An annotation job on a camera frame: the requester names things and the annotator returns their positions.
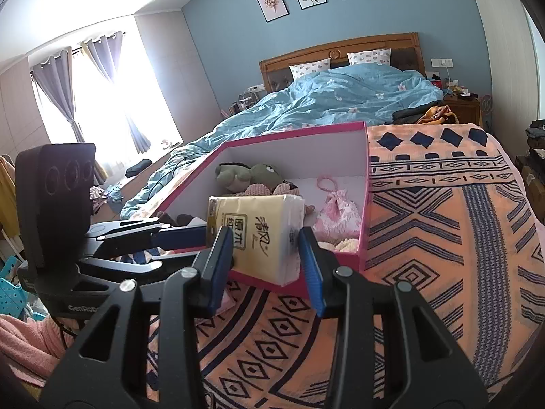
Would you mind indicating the wooden nightstand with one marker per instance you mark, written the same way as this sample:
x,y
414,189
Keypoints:
x,y
464,110

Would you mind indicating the dark folded clothing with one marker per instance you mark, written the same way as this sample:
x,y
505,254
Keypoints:
x,y
406,114

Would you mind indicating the white patterned pillow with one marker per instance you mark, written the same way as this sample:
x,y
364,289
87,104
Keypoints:
x,y
369,57
311,69

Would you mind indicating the white wall socket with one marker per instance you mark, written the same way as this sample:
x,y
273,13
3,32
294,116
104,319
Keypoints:
x,y
441,62

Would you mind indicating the cluttered bedside table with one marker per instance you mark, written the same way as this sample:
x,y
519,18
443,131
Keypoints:
x,y
247,100

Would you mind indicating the wooden headboard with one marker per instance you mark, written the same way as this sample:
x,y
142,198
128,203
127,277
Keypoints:
x,y
340,49

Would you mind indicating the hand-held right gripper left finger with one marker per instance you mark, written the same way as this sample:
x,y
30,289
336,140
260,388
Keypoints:
x,y
221,264

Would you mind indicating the orange patterned blanket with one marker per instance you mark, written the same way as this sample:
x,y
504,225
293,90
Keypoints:
x,y
425,264

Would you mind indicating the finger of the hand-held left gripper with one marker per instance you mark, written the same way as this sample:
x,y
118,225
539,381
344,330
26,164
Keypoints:
x,y
140,270
183,236

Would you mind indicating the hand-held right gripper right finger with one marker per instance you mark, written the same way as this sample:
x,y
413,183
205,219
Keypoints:
x,y
311,272

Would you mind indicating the framed pink flower picture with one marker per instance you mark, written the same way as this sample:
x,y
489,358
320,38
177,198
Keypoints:
x,y
272,5

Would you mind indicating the pink printed pouch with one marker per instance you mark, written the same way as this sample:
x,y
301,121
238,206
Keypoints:
x,y
336,215

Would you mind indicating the yellow tissue pack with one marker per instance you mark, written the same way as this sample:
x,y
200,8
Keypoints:
x,y
255,230

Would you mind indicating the teal plastic basket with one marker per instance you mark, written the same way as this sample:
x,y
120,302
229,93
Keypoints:
x,y
10,296

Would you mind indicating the black item on windowsill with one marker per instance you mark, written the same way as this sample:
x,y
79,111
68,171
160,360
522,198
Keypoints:
x,y
139,167

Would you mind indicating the blue floral duvet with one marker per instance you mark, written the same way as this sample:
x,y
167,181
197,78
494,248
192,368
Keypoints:
x,y
340,93

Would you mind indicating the grey curtain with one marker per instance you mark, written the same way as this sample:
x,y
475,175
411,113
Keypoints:
x,y
55,93
106,72

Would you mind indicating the cream fluffy item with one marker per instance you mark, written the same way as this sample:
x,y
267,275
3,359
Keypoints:
x,y
347,245

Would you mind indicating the person's left forearm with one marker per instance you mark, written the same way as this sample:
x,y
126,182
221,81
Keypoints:
x,y
25,345

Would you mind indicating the dark brown plush toy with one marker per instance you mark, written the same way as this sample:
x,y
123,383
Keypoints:
x,y
179,220

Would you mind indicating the green plush toy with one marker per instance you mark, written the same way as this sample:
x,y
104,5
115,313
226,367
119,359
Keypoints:
x,y
264,174

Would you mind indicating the pink striped teddy bear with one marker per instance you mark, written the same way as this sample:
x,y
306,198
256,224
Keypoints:
x,y
262,189

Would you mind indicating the pile of clothes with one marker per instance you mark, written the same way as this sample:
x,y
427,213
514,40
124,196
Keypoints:
x,y
106,196

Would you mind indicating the pink cardboard box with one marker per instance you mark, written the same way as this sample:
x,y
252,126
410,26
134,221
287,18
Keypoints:
x,y
298,153

